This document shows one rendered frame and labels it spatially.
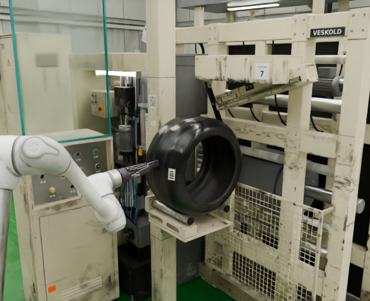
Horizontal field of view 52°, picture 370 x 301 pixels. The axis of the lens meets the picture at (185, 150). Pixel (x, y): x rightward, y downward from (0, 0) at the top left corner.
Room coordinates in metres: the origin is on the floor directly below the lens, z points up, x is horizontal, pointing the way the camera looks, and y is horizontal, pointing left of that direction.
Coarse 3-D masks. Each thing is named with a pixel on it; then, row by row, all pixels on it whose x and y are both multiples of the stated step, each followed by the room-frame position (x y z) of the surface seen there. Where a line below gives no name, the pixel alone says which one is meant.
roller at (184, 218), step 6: (156, 204) 2.13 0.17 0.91; (162, 204) 2.10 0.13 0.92; (162, 210) 2.09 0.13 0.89; (168, 210) 2.04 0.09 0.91; (174, 210) 2.01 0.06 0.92; (174, 216) 1.99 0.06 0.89; (180, 216) 1.95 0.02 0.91; (186, 216) 1.93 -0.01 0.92; (186, 222) 1.91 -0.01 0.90; (192, 222) 1.92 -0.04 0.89
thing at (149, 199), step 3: (150, 195) 2.18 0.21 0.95; (153, 195) 2.18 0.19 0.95; (147, 198) 2.15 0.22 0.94; (150, 198) 2.16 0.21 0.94; (153, 198) 2.17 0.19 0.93; (156, 198) 2.18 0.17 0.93; (147, 201) 2.15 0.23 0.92; (150, 201) 2.16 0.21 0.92; (147, 204) 2.15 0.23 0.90; (150, 204) 2.16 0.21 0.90; (147, 207) 2.15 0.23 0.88; (150, 207) 2.16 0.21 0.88; (153, 207) 2.17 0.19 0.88; (147, 210) 2.15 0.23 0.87
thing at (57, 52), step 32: (32, 0) 2.16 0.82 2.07; (64, 0) 2.27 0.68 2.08; (96, 0) 2.40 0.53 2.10; (32, 32) 2.15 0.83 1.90; (64, 32) 2.27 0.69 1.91; (96, 32) 2.39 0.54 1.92; (32, 64) 2.14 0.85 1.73; (64, 64) 2.26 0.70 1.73; (96, 64) 2.38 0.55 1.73; (32, 96) 2.13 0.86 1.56; (64, 96) 2.25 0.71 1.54; (96, 96) 2.38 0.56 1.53; (32, 128) 2.12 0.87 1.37; (64, 128) 2.24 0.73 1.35; (96, 128) 2.37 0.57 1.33
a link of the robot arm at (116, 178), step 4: (108, 172) 1.72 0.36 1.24; (112, 172) 1.72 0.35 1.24; (116, 172) 1.73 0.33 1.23; (112, 176) 1.70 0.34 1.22; (116, 176) 1.71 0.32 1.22; (120, 176) 1.72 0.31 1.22; (112, 180) 1.69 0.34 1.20; (116, 180) 1.71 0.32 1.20; (120, 180) 1.72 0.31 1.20; (116, 184) 1.71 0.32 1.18; (120, 184) 1.72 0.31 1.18; (112, 188) 1.70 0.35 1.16
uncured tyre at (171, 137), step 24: (192, 120) 2.02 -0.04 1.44; (216, 120) 2.06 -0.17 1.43; (168, 144) 1.92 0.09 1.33; (192, 144) 1.90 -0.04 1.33; (216, 144) 2.33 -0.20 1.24; (216, 168) 2.32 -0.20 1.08; (240, 168) 2.14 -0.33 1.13; (168, 192) 1.87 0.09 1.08; (192, 192) 2.25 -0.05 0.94; (216, 192) 2.19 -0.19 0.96
